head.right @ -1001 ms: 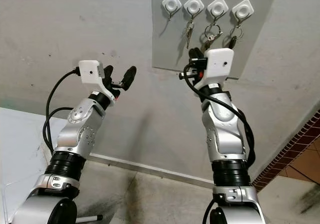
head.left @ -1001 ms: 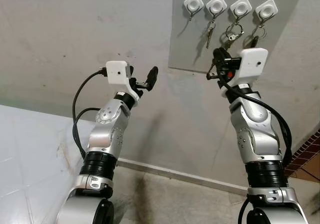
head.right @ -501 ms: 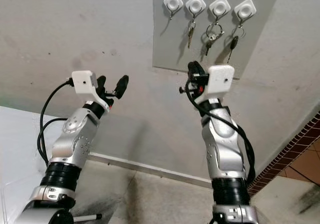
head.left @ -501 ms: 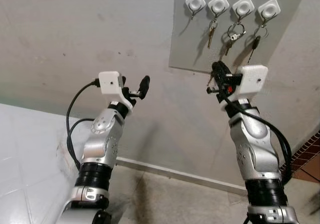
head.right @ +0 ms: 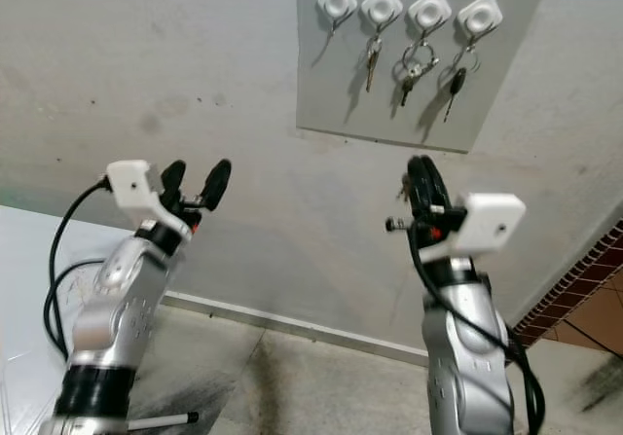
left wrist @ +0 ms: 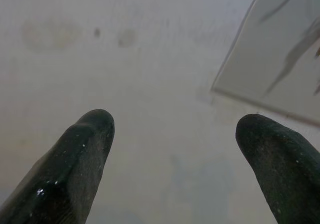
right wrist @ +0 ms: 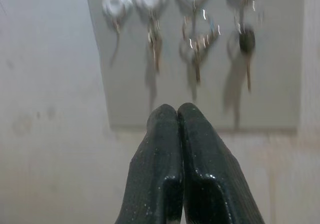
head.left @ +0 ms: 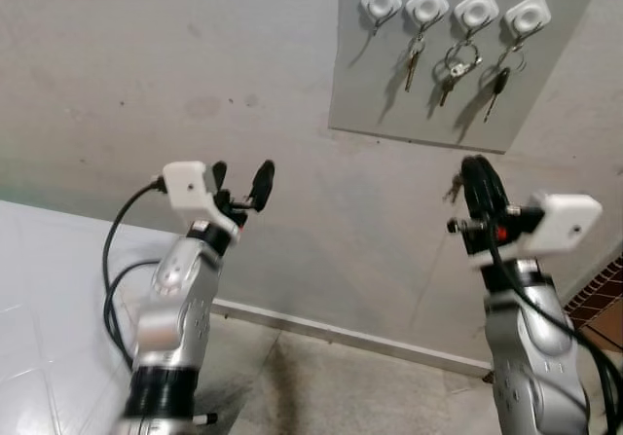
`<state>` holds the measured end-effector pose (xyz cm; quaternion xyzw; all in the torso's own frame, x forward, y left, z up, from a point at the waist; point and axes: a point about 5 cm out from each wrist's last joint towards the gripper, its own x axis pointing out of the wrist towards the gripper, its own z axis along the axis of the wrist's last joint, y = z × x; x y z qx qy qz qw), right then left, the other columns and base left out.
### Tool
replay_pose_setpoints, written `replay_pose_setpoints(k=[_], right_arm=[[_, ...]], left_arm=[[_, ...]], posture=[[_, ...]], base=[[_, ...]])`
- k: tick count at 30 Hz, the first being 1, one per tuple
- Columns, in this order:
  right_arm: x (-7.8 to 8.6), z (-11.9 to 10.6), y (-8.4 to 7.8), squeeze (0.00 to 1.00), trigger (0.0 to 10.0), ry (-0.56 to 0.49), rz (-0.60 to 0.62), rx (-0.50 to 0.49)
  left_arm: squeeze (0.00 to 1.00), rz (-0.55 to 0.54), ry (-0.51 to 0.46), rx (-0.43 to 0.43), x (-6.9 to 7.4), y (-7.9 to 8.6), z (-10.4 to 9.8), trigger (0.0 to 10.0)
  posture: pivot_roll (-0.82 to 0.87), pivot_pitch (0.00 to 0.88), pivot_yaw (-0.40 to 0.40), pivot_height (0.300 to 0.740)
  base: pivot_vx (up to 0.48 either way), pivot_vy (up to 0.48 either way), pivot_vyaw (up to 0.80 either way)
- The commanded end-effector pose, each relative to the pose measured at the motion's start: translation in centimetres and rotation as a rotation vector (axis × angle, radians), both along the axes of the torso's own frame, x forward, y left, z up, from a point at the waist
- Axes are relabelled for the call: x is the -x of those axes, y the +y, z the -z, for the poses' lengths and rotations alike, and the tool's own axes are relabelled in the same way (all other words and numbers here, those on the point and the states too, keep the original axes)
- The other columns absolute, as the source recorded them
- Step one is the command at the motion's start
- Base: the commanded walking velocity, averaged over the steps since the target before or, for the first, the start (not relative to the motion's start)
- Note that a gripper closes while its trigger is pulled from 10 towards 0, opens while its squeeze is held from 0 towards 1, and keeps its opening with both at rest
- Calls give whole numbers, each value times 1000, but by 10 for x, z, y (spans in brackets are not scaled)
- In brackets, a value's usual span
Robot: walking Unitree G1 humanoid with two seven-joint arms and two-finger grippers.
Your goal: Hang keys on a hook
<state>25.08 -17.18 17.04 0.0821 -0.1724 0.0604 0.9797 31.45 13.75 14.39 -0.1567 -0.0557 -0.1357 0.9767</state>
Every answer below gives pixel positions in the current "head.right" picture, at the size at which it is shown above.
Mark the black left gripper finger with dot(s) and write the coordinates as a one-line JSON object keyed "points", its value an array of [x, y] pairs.
{"points": [[172, 176], [216, 182]]}

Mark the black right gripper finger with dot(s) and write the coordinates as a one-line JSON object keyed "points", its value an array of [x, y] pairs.
{"points": [[438, 187], [421, 184]]}

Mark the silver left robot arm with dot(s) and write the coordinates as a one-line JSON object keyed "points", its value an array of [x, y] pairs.
{"points": [[107, 318]]}

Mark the brown tiled ledge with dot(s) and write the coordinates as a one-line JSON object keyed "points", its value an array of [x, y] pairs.
{"points": [[579, 289]]}

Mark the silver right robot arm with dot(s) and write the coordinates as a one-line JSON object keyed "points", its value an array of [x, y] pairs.
{"points": [[462, 357]]}

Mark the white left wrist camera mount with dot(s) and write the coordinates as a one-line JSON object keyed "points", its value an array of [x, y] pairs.
{"points": [[136, 184]]}

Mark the white skirting board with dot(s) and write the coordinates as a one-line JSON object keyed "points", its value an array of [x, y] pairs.
{"points": [[302, 326]]}

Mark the brass key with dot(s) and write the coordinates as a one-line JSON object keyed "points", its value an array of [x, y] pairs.
{"points": [[371, 63]]}

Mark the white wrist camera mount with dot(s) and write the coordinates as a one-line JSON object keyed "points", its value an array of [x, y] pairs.
{"points": [[136, 184], [492, 221]]}

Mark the black headed key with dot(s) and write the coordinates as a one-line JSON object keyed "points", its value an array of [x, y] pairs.
{"points": [[457, 83]]}

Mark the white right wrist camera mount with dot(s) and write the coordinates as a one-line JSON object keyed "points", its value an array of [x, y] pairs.
{"points": [[492, 221]]}

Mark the white square wall hook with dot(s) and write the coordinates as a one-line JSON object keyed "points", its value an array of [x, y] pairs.
{"points": [[479, 15], [382, 5], [337, 0], [429, 10]]}

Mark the grey hook board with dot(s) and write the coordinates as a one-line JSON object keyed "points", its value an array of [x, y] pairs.
{"points": [[516, 85]]}

